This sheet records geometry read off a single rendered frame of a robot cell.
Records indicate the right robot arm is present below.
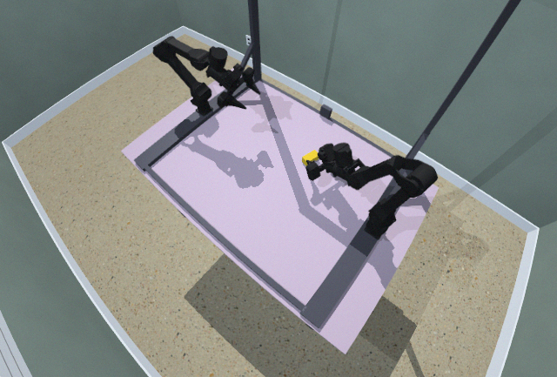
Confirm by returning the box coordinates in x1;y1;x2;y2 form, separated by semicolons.
153;36;244;116

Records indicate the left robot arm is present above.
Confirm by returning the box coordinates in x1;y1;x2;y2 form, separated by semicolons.
317;143;438;240

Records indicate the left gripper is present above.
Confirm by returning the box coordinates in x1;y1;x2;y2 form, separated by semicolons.
306;160;337;181

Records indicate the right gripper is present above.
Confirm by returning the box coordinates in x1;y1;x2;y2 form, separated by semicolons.
217;67;260;110

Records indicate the yellow arch block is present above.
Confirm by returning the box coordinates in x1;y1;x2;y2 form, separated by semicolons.
302;150;319;166

